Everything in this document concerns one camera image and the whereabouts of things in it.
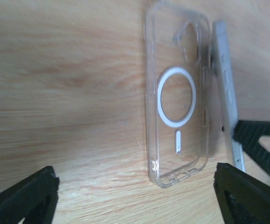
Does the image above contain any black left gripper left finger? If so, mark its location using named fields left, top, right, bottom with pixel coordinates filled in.
left=0, top=166, right=60, bottom=224

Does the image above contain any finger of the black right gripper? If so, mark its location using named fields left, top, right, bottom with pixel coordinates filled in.
left=232, top=120, right=270, bottom=176

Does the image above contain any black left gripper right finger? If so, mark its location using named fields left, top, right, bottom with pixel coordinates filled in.
left=214, top=163, right=270, bottom=224

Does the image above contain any white-edged black phone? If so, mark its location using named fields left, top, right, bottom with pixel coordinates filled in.
left=211, top=20, right=245, bottom=172

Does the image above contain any clear magsafe phone case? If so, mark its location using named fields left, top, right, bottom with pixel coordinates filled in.
left=144, top=0, right=211, bottom=188

